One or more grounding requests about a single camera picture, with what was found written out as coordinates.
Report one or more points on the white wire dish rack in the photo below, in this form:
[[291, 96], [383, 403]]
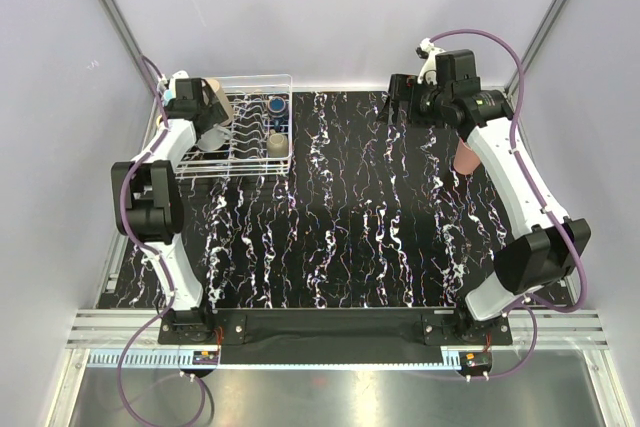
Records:
[[246, 153]]

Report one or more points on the left orange connector box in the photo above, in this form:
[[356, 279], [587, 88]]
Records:
[[206, 357]]

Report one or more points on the pink plastic cup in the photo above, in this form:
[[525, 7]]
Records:
[[466, 161]]

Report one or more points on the slotted cable duct rail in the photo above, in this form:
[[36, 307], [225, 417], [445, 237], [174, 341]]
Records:
[[425, 359]]

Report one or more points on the beige small mug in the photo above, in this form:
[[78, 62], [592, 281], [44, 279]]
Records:
[[277, 145]]

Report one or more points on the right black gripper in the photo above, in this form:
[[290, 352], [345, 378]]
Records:
[[404, 88]]

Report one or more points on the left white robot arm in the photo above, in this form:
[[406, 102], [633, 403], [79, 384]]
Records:
[[147, 202]]

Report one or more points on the orange connector box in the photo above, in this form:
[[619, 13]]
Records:
[[477, 361], [206, 357]]

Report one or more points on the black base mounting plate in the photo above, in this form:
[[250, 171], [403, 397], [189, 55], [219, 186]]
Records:
[[428, 326]]

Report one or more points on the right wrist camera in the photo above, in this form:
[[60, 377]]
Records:
[[427, 51]]

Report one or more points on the right orange connector box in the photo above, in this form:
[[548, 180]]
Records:
[[477, 361]]

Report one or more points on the black marble pattern mat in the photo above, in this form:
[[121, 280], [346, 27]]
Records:
[[369, 215]]

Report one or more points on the tan beige tall cup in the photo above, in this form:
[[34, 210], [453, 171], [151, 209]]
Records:
[[222, 99]]

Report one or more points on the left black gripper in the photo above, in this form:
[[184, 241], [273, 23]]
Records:
[[214, 114]]

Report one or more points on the dark blue mug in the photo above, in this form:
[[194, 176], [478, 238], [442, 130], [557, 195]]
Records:
[[278, 111]]

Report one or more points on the white grey mug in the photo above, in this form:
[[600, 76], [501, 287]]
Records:
[[214, 139]]

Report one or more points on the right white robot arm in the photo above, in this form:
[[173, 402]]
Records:
[[547, 243]]

